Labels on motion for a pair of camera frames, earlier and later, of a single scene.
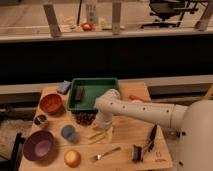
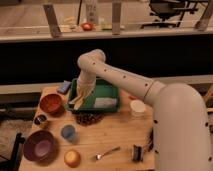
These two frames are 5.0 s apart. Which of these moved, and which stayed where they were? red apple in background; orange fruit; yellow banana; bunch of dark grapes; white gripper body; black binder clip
Moved: white gripper body; yellow banana
Stayed: black binder clip; bunch of dark grapes; orange fruit; red apple in background
